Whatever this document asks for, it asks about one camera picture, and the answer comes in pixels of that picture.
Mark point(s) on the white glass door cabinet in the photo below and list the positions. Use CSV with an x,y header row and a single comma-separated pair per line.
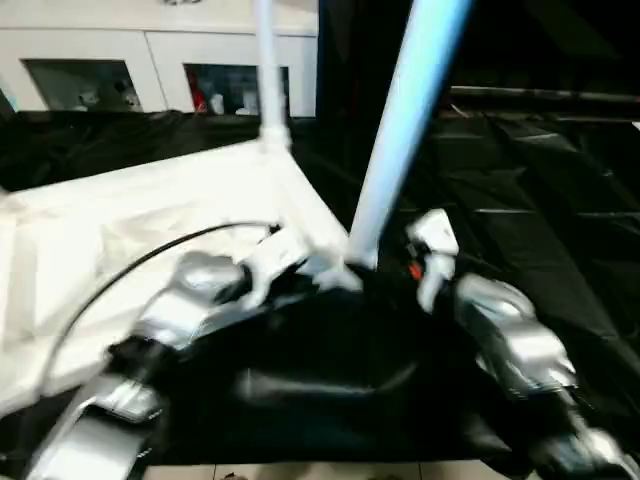
x,y
150,45

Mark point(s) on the black fabric backdrop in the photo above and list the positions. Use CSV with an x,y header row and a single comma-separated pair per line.
x,y
525,40

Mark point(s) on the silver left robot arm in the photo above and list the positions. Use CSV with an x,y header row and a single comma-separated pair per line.
x,y
175,310

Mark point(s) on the dark patterned cabinet-top object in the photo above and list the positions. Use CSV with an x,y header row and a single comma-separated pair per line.
x,y
180,2

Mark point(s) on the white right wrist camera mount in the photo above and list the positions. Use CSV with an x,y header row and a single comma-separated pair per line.
x,y
437,240

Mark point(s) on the black mat cloth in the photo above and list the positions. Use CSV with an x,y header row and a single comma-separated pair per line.
x,y
500,200

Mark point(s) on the blue white patterned strip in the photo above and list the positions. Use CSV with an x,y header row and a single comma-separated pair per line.
x,y
9,100

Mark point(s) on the grey metal rail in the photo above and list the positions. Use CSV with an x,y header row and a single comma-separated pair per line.
x,y
550,94

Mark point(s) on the white plastic table top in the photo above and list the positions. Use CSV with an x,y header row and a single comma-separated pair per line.
x,y
125,225

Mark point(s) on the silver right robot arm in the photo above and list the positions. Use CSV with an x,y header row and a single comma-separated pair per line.
x,y
520,340

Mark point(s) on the white plastic table leg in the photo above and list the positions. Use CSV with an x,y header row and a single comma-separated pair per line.
x,y
400,125
272,75

